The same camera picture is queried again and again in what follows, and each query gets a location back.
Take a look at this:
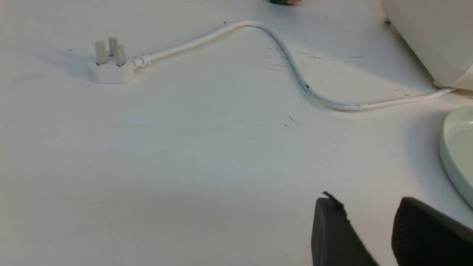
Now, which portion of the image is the white power cable with plug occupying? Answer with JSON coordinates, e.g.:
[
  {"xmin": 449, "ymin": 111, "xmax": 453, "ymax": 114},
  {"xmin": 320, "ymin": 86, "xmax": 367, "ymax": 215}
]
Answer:
[{"xmin": 88, "ymin": 21, "xmax": 457, "ymax": 111}]

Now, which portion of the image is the pale green round plate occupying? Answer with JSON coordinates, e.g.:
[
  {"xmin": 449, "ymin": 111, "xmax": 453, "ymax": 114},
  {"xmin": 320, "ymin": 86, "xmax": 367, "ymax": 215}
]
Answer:
[{"xmin": 439, "ymin": 106, "xmax": 473, "ymax": 207}]

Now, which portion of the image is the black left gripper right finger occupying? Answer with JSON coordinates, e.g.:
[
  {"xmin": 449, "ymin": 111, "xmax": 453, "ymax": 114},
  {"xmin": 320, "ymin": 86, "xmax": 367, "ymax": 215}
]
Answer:
[{"xmin": 391, "ymin": 197, "xmax": 473, "ymax": 266}]

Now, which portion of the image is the white two-slot toaster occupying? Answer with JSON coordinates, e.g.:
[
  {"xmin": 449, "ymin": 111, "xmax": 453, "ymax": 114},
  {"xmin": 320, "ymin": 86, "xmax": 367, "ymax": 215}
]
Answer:
[{"xmin": 381, "ymin": 0, "xmax": 473, "ymax": 90}]

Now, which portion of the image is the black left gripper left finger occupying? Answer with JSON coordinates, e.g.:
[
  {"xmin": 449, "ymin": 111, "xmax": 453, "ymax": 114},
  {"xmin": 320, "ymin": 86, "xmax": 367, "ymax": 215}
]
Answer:
[{"xmin": 311, "ymin": 191, "xmax": 378, "ymax": 266}]

